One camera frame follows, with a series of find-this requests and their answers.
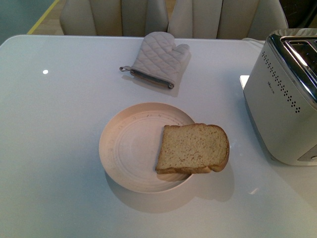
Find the slice of brown bread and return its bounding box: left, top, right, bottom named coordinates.
left=156, top=123, right=229, bottom=174

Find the white chrome toaster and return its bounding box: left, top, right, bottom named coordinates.
left=243, top=28, right=317, bottom=166

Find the beige round plate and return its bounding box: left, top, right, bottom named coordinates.
left=99, top=103, right=194, bottom=193

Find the grey quilted oven mitt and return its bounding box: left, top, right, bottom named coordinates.
left=119, top=32, right=191, bottom=89

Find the beige left dining chair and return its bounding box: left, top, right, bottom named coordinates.
left=59, top=0, right=169, bottom=37

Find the beige dining chair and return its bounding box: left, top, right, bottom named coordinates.
left=168, top=0, right=288, bottom=40
left=59, top=0, right=169, bottom=37

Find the beige right dining chair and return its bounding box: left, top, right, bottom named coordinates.
left=168, top=0, right=288, bottom=40

